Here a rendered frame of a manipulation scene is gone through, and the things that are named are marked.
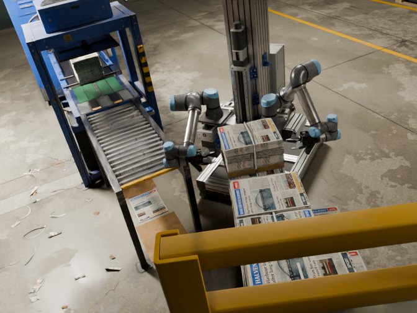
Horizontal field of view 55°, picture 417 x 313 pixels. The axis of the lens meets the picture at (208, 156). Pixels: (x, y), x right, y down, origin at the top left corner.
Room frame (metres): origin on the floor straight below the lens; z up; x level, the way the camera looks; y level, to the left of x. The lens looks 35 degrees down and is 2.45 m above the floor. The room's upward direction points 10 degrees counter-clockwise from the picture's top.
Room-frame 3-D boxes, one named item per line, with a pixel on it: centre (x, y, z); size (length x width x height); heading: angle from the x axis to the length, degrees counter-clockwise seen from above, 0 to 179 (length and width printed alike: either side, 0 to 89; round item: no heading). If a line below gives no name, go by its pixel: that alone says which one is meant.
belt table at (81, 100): (3.82, 0.98, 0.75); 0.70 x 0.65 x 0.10; 20
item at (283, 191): (1.58, -0.28, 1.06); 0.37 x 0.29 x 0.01; 88
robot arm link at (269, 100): (2.66, -0.52, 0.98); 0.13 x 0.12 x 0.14; 117
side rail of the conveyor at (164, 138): (2.95, 0.40, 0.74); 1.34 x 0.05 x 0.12; 20
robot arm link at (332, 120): (2.26, -0.85, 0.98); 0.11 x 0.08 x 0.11; 117
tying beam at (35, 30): (3.82, 0.98, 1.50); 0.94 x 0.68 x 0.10; 110
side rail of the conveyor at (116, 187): (2.77, 0.87, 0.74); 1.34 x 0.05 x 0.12; 20
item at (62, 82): (4.88, 1.37, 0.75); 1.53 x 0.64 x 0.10; 20
